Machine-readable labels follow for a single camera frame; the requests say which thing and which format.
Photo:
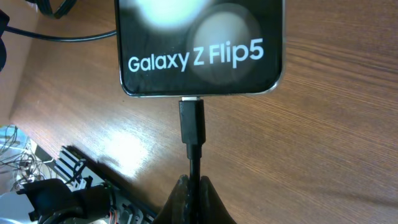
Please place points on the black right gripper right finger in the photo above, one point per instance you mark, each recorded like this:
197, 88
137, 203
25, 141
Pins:
212, 208

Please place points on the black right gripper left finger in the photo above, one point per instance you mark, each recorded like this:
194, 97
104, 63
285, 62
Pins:
175, 209

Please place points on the black smartphone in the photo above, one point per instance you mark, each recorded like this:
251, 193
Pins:
200, 48

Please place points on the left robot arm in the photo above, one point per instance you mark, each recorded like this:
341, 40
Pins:
53, 201

